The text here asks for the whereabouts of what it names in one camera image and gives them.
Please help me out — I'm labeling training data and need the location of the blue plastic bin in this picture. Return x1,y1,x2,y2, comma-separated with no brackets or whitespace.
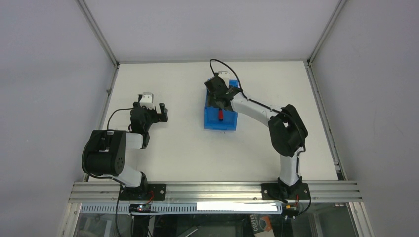
204,90,238,131

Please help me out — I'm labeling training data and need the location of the left black cable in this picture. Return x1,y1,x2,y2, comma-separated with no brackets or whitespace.
106,108,134,131

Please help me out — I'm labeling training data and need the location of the right black cable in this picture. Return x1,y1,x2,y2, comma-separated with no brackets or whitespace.
209,59,307,155

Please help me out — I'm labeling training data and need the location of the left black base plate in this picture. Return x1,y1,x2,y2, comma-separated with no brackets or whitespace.
119,183,167,202

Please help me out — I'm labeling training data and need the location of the aluminium mounting rail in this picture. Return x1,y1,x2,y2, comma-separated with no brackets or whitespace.
69,181,362,203

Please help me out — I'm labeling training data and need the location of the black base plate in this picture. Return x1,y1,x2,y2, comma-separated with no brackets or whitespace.
260,183,311,201
119,183,167,202

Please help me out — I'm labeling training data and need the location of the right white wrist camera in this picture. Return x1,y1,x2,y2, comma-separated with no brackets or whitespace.
218,71,230,84

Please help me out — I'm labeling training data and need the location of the red handled screwdriver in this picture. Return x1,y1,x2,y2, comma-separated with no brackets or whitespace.
218,109,224,121

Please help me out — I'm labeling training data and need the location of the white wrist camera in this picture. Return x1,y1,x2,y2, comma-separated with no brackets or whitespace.
139,92,156,110
218,71,230,84

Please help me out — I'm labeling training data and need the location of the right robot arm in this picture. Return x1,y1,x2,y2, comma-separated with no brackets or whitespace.
204,75,308,196

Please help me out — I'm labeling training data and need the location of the coffee labelled box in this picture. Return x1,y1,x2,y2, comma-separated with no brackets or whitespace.
249,214,272,234

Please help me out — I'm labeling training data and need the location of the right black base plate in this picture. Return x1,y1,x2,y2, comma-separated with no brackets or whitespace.
260,183,311,201

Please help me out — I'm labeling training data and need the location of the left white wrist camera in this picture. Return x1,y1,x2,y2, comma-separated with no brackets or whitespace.
139,92,156,110

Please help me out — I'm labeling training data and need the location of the white slotted cable duct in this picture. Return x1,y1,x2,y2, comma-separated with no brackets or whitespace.
81,202,282,215

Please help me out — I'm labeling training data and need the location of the black cable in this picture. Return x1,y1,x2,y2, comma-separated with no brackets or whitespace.
106,108,134,131
209,59,307,155

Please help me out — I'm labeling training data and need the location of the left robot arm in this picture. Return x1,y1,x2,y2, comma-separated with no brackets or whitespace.
82,92,168,192

